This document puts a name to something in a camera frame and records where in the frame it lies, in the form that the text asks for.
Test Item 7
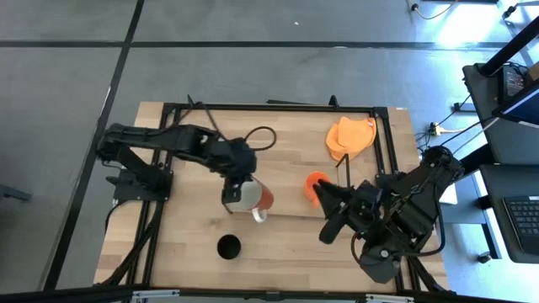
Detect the black looped cable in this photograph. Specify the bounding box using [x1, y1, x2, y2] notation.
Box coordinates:
[243, 125, 278, 152]

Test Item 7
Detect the black desk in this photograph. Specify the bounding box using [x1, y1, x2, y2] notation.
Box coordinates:
[479, 163, 539, 265]
[462, 62, 539, 166]

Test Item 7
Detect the black aluminium table frame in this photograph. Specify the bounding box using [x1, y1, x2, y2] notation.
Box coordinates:
[0, 94, 539, 303]

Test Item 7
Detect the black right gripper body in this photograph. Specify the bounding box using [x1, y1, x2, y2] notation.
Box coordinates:
[318, 180, 383, 246]

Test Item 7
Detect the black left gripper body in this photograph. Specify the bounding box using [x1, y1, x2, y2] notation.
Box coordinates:
[211, 137, 259, 183]

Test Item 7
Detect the black keyboard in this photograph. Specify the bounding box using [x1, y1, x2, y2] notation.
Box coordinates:
[503, 195, 539, 256]

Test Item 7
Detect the black electronic box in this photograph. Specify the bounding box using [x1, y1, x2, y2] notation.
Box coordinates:
[499, 62, 528, 100]

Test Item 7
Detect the orange cloth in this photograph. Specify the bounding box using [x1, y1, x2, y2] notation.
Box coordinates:
[325, 116, 378, 162]

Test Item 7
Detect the black diagonal post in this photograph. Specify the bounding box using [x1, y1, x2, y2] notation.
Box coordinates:
[479, 16, 539, 77]

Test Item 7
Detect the laptop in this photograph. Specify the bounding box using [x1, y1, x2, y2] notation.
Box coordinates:
[492, 82, 539, 125]

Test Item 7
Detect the yellow cable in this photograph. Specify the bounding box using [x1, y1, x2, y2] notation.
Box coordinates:
[406, 0, 461, 21]

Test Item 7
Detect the small orange mug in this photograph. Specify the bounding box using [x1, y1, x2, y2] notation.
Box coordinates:
[303, 170, 333, 210]

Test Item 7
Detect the white and orange mug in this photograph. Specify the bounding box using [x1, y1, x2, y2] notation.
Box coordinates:
[227, 178, 275, 224]

